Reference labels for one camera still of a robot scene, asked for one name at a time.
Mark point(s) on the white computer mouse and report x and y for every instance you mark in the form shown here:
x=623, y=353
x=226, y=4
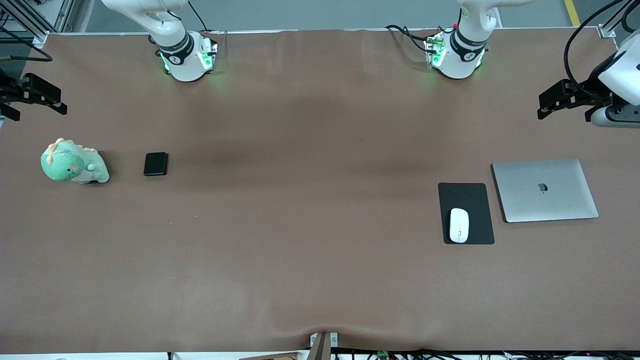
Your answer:
x=459, y=225

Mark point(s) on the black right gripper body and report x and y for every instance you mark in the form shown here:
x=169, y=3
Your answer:
x=11, y=93

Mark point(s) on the silver closed laptop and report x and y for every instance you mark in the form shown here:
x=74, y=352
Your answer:
x=545, y=200

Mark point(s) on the green dinosaur plush toy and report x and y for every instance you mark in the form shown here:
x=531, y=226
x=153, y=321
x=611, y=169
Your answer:
x=70, y=165

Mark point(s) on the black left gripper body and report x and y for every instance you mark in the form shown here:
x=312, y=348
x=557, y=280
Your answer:
x=586, y=93

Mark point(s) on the aluminium frame profile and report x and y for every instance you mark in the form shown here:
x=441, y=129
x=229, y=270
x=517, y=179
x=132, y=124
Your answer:
x=606, y=31
x=65, y=15

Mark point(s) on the brown table cover mat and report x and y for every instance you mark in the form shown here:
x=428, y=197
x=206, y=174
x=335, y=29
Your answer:
x=320, y=260

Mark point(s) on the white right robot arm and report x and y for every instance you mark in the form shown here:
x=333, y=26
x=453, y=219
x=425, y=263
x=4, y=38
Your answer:
x=150, y=10

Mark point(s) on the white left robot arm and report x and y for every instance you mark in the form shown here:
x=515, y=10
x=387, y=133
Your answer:
x=460, y=50

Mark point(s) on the black mouse pad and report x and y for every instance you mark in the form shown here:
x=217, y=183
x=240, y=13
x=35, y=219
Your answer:
x=475, y=200

